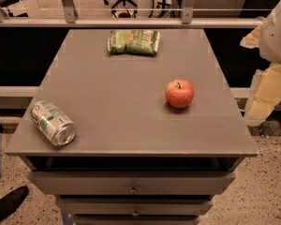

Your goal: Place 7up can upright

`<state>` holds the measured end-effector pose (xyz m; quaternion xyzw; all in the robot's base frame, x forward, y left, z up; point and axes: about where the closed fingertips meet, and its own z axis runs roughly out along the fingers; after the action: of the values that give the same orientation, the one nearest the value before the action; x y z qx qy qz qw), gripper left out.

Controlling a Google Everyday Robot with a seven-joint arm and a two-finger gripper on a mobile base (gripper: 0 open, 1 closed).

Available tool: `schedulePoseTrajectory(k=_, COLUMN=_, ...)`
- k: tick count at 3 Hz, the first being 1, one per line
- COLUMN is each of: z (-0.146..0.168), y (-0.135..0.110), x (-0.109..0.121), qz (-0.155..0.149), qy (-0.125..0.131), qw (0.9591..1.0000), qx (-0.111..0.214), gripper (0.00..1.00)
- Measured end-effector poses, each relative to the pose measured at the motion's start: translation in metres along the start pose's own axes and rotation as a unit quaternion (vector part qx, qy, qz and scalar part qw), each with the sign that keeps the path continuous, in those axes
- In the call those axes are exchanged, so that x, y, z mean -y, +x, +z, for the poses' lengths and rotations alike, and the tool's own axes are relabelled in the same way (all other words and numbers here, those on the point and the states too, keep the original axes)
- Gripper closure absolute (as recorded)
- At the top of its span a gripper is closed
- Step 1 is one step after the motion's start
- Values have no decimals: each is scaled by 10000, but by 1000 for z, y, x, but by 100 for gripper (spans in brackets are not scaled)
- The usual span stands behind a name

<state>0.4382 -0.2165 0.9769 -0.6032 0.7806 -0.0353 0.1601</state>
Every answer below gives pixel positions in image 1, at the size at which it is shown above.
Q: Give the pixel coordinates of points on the green chip bag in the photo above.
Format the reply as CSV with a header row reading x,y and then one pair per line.
x,y
134,42

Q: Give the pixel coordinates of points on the silver green 7up can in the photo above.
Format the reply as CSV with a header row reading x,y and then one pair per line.
x,y
58,128

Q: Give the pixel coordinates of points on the grey drawer cabinet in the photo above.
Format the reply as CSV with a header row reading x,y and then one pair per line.
x,y
136,160

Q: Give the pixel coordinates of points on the red apple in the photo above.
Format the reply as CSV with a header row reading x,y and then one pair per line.
x,y
179,93

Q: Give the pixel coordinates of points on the metal railing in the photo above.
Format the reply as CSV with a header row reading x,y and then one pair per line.
x,y
148,14

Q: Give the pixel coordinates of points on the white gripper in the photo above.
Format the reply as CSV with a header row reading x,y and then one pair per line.
x,y
276,37

